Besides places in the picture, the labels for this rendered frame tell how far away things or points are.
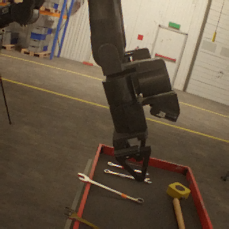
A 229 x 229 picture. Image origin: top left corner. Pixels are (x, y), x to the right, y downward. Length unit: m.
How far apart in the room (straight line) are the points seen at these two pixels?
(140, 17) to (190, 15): 1.89
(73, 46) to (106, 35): 10.58
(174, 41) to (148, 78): 10.39
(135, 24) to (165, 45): 1.34
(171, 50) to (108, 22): 10.41
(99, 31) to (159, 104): 0.18
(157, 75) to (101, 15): 0.15
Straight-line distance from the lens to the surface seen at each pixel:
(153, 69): 0.54
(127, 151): 0.52
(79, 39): 11.06
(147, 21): 10.89
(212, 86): 11.38
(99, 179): 1.15
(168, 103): 0.55
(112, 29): 0.52
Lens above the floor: 1.46
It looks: 16 degrees down
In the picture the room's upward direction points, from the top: 16 degrees clockwise
